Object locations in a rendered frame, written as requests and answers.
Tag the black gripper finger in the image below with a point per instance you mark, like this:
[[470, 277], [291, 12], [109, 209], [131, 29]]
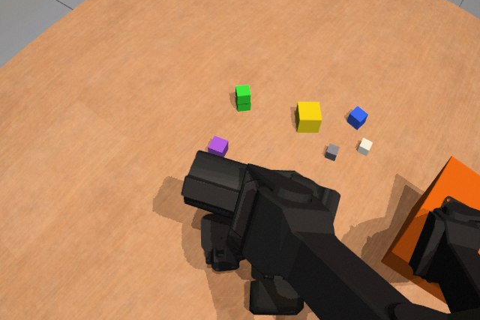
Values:
[[256, 274]]

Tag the green block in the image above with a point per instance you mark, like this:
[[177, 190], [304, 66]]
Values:
[[243, 107], [243, 94]]

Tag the yellow block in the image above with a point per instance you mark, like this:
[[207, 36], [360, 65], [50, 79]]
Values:
[[308, 117]]

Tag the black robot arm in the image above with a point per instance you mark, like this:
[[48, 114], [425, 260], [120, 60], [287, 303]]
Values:
[[283, 226]]

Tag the blue cube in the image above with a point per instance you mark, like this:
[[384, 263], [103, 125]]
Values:
[[357, 117]]

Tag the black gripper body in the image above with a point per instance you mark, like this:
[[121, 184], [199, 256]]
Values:
[[274, 297]]

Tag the purple cube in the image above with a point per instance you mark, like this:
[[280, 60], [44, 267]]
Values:
[[218, 146]]

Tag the small white block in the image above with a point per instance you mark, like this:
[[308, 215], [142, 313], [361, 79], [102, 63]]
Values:
[[364, 147]]

